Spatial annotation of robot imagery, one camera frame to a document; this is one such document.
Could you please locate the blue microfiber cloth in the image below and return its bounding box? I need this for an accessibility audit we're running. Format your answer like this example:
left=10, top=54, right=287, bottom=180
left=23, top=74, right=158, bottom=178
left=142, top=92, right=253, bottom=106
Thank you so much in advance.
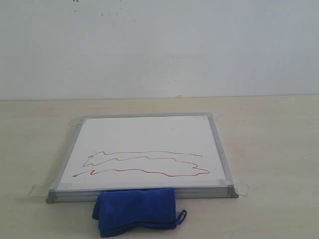
left=92, top=188, right=187, bottom=238

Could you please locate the white board with aluminium frame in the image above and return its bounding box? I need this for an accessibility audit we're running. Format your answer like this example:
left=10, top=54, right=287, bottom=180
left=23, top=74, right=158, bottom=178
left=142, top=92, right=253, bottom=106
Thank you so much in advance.
left=46, top=113, right=239, bottom=203

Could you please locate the clear tape front right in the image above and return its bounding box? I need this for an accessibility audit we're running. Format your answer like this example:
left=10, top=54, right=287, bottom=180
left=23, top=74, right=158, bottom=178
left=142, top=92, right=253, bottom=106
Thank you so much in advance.
left=219, top=178, right=251, bottom=197

